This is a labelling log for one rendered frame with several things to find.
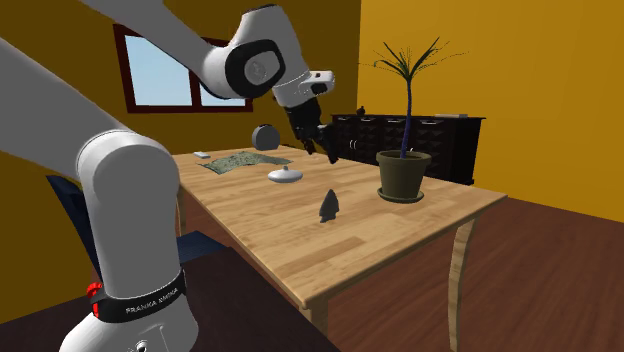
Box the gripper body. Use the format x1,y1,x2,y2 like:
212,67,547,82
284,97,324,141

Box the white flat lidded dish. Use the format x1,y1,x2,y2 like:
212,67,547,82
267,165,304,185

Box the grey round speaker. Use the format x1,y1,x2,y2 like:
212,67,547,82
251,123,281,152

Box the dark grey pointed figure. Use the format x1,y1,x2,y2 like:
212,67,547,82
319,188,341,224

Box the grey patterned mat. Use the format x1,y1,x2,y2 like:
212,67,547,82
197,150,294,176

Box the potted palm plant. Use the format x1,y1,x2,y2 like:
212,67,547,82
359,36,469,205

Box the wooden table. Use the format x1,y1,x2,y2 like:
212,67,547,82
171,145,509,352

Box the black sideboard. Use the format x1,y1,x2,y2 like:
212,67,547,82
331,105,487,187

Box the red framed window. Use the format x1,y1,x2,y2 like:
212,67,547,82
112,23,254,115

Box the dark robot stand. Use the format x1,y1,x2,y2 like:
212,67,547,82
0,246,341,352

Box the dark blue chair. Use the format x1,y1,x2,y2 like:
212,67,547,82
45,174,227,282

